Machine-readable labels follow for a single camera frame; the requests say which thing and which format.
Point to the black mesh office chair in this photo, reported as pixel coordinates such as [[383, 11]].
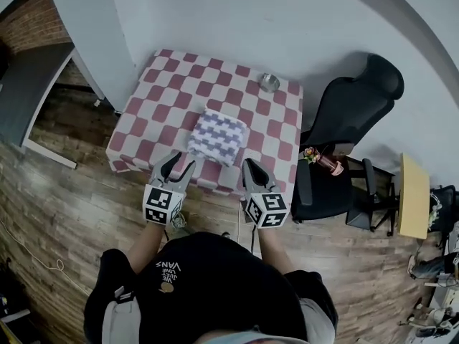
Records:
[[351, 113]]

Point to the round metal ashtray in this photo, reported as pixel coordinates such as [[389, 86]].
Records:
[[269, 82]]

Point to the pink vase with flowers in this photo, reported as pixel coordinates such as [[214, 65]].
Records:
[[324, 160]]

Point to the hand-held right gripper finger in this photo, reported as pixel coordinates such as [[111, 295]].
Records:
[[271, 181], [246, 177]]

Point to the yellow wooden desk board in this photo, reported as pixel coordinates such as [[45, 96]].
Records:
[[414, 195]]

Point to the person's right forearm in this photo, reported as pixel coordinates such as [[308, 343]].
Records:
[[276, 253]]

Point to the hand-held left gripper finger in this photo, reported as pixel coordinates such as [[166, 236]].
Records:
[[187, 177], [157, 167]]

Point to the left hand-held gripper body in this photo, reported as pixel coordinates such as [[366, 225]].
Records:
[[159, 203]]

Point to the person's black shirt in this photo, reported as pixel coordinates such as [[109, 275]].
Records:
[[215, 289]]

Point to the red white checked tablecloth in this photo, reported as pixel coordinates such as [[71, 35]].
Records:
[[168, 113]]

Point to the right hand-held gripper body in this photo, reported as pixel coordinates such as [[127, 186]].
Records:
[[267, 210]]

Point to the person's left forearm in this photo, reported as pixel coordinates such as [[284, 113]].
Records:
[[145, 246]]

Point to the black metal rack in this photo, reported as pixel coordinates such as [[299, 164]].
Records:
[[383, 185]]

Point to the grey table with white legs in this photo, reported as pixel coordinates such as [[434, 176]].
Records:
[[25, 91]]

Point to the purple white checkered cloth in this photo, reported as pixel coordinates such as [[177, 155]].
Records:
[[218, 136]]

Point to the brown box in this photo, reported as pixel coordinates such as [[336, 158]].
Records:
[[342, 149]]

